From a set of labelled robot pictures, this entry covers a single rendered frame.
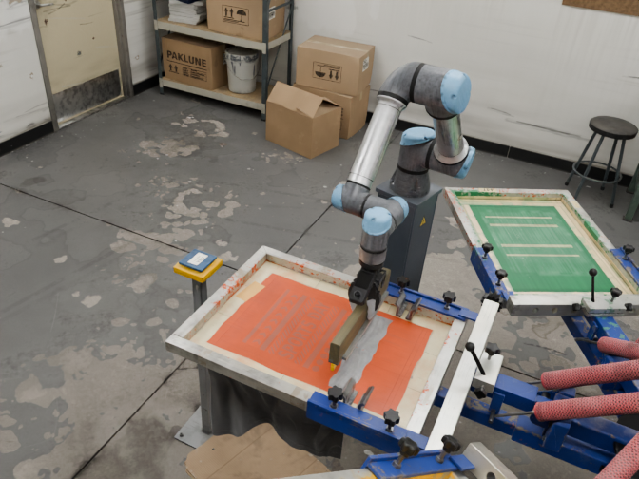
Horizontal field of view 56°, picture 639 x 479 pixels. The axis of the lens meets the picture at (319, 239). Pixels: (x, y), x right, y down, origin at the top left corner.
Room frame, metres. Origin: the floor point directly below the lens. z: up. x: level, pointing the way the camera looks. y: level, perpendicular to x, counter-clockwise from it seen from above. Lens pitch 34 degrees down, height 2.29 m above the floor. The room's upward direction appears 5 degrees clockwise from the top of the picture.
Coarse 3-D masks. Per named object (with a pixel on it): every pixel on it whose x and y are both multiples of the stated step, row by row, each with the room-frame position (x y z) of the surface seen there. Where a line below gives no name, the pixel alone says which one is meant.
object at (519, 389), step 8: (504, 376) 1.21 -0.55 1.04; (496, 384) 1.18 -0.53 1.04; (504, 384) 1.18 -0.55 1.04; (512, 384) 1.18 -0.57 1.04; (520, 384) 1.18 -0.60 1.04; (528, 384) 1.19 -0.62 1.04; (504, 392) 1.16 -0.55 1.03; (512, 392) 1.15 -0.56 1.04; (520, 392) 1.15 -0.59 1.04; (528, 392) 1.16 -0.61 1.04; (536, 392) 1.16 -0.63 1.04; (504, 400) 1.15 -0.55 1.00; (512, 400) 1.15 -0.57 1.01; (520, 400) 1.14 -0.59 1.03; (528, 400) 1.13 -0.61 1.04; (520, 408) 1.13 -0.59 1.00; (528, 408) 1.13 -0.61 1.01
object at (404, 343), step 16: (272, 288) 1.62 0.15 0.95; (288, 288) 1.63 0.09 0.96; (304, 288) 1.64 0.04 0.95; (256, 304) 1.53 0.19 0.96; (272, 304) 1.54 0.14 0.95; (336, 304) 1.56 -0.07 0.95; (400, 320) 1.51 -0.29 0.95; (384, 336) 1.42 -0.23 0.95; (400, 336) 1.43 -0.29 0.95; (416, 336) 1.44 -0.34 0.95; (384, 352) 1.35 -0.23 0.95; (400, 352) 1.36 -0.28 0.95; (416, 352) 1.37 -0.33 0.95
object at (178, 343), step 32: (256, 256) 1.76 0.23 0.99; (288, 256) 1.77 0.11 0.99; (224, 288) 1.56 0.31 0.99; (192, 320) 1.39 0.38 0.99; (448, 320) 1.51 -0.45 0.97; (192, 352) 1.26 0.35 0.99; (448, 352) 1.34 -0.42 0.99; (256, 384) 1.17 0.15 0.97; (288, 384) 1.16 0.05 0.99; (416, 416) 1.08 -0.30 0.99
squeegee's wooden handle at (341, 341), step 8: (384, 288) 1.50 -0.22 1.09; (352, 312) 1.32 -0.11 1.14; (360, 312) 1.32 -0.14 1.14; (352, 320) 1.28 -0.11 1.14; (360, 320) 1.31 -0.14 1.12; (344, 328) 1.24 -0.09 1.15; (352, 328) 1.25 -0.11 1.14; (336, 336) 1.20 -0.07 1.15; (344, 336) 1.21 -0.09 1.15; (352, 336) 1.25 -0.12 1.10; (336, 344) 1.18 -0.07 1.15; (344, 344) 1.20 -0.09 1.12; (336, 352) 1.17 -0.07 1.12; (344, 352) 1.21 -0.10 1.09; (328, 360) 1.18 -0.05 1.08; (336, 360) 1.17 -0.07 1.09
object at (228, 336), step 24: (240, 312) 1.49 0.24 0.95; (216, 336) 1.36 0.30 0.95; (240, 336) 1.37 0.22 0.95; (264, 360) 1.28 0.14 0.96; (288, 360) 1.29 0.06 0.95; (384, 360) 1.32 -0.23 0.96; (312, 384) 1.20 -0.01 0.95; (360, 384) 1.21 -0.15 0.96; (384, 384) 1.22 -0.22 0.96; (384, 408) 1.13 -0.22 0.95
